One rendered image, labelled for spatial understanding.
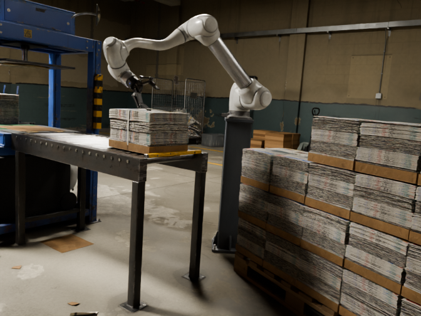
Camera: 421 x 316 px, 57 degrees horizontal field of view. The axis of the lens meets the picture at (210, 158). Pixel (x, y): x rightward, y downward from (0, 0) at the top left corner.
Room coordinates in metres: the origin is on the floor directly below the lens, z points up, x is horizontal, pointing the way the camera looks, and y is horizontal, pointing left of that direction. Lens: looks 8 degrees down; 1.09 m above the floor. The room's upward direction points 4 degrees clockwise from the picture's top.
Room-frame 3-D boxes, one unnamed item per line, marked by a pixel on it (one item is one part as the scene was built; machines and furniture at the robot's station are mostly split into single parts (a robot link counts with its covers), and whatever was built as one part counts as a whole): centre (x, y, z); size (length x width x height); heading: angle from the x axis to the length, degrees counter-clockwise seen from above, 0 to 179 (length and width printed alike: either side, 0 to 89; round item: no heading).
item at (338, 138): (1.98, -0.74, 0.95); 0.38 x 0.29 x 0.23; 122
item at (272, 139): (8.97, -1.38, 0.28); 1.20 x 0.83 x 0.57; 53
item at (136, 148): (2.19, 0.29, 0.83); 0.29 x 0.16 x 0.04; 138
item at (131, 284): (1.95, 0.36, 0.34); 0.06 x 0.06 x 0.68; 53
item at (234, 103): (2.91, -0.20, 1.17); 0.18 x 0.16 x 0.22; 30
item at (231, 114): (2.92, -0.17, 1.03); 0.22 x 0.18 x 0.06; 90
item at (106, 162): (2.34, 0.87, 0.74); 1.34 x 0.05 x 0.12; 53
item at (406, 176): (1.73, -0.89, 0.86); 0.38 x 0.29 x 0.04; 122
